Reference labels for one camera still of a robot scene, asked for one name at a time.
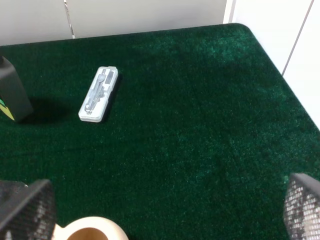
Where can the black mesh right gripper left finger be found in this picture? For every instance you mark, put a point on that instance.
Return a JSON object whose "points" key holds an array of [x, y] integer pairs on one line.
{"points": [[27, 212]]}

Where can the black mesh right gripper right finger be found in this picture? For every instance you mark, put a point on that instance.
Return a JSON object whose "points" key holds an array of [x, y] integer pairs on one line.
{"points": [[301, 210]]}

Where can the clear plastic compass case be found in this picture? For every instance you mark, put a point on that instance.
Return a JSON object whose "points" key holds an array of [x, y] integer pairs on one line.
{"points": [[97, 98]]}

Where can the cream ceramic teapot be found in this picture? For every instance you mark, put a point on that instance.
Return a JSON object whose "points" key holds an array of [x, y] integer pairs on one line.
{"points": [[90, 228]]}

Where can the black box with green label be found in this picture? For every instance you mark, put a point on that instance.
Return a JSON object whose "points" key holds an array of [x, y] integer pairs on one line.
{"points": [[14, 101]]}

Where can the dark green felt mat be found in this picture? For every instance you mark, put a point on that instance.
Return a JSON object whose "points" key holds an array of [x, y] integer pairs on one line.
{"points": [[198, 140]]}

